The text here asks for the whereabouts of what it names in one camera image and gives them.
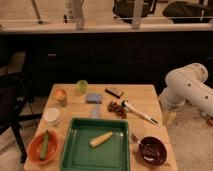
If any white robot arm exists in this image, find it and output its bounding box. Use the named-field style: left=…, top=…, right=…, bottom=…
left=159, top=63, right=213, bottom=117

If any green plastic tray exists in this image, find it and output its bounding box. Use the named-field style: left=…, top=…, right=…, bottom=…
left=60, top=118, right=130, bottom=171

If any black brown eraser block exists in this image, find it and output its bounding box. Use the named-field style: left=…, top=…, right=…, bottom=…
left=105, top=88, right=124, bottom=98

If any blue sponge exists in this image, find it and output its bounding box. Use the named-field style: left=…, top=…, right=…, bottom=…
left=86, top=93, right=102, bottom=104

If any brown grape cluster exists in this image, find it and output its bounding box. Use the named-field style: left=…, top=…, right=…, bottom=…
left=108, top=101, right=126, bottom=118

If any green cup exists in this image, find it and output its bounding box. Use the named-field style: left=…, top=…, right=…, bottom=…
left=76, top=80, right=88, bottom=94

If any grey cloth piece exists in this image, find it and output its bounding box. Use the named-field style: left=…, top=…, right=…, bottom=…
left=90, top=104, right=101, bottom=119

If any yellow corn cob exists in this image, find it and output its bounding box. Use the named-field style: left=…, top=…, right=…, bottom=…
left=90, top=132, right=113, bottom=148

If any silver fork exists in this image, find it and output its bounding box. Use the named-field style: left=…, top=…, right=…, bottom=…
left=130, top=134, right=141, bottom=145

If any white round container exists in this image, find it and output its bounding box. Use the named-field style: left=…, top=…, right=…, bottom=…
left=43, top=107, right=60, bottom=125

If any wooden table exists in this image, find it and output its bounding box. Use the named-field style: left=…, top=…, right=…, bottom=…
left=24, top=84, right=178, bottom=171

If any dark red bowl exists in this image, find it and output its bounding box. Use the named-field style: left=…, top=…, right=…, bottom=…
left=138, top=137, right=167, bottom=166

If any green cucumber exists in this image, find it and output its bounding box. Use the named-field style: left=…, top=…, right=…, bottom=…
left=40, top=131, right=49, bottom=160

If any orange bowl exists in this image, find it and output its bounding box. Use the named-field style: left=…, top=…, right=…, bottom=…
left=27, top=131, right=59, bottom=165

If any black office chair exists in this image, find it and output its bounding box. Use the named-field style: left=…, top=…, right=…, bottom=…
left=0, top=72, right=42, bottom=163

